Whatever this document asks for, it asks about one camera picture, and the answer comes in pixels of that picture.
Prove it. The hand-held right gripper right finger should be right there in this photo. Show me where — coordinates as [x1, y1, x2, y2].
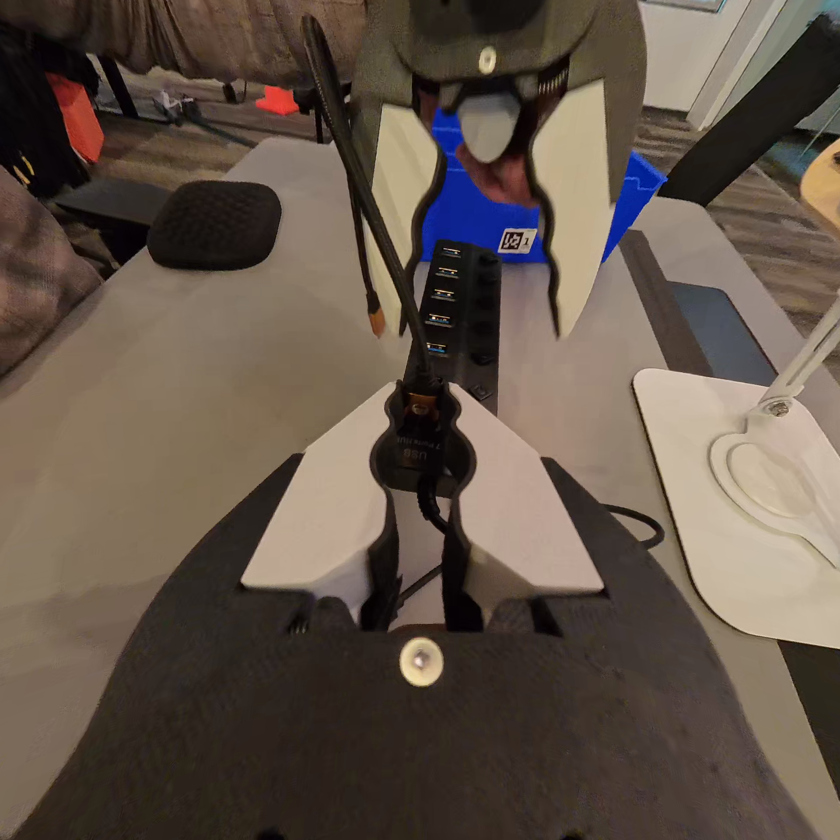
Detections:
[442, 384, 606, 632]

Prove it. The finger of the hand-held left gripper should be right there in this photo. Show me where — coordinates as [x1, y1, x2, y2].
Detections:
[525, 79, 623, 340]
[367, 101, 450, 339]

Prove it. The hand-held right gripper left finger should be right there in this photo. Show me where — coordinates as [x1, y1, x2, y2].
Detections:
[240, 381, 404, 626]

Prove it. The black braided usb cable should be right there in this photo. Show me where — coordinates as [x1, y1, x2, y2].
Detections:
[298, 13, 454, 427]

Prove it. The black usb hub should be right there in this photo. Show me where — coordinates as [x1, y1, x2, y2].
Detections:
[394, 239, 504, 496]

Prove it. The person's left hand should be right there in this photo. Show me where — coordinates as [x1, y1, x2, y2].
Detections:
[455, 141, 544, 210]

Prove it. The blue plastic bin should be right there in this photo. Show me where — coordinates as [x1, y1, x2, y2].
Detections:
[420, 108, 669, 265]

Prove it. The orange traffic cone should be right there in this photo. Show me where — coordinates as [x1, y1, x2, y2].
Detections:
[255, 85, 301, 118]

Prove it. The black office chair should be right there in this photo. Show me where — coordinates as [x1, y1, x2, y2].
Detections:
[658, 13, 840, 209]

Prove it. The black textured armrest pad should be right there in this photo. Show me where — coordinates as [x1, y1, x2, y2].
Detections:
[146, 180, 283, 271]

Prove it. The person's plaid shirt torso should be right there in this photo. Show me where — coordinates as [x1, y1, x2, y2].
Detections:
[0, 164, 109, 378]

